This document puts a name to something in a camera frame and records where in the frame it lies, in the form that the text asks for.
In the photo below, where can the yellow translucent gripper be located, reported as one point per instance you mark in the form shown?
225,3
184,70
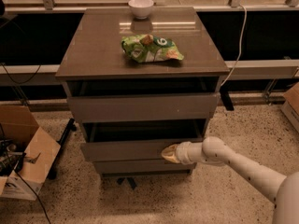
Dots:
182,153

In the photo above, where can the grey drawer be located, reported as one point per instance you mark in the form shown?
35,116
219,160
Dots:
138,140
143,108
142,166

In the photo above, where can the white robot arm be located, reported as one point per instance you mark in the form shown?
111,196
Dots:
281,190

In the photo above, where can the grey bottom drawer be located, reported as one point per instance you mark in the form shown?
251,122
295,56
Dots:
142,166

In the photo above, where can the grey top drawer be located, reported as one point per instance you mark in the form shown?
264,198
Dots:
143,108

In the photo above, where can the grey drawer cabinet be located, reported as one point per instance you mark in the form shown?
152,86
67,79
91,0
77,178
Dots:
96,66

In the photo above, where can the black bar on floor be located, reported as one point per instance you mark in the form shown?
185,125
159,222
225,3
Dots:
70,127

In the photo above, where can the green chip bag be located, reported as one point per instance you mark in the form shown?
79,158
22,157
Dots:
150,48

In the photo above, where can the cardboard box right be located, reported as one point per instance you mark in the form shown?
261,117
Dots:
290,107

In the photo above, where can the white ceramic bowl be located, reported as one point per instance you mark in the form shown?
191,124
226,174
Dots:
141,9

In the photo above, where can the open cardboard box left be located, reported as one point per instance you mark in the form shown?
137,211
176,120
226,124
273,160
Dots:
39,150

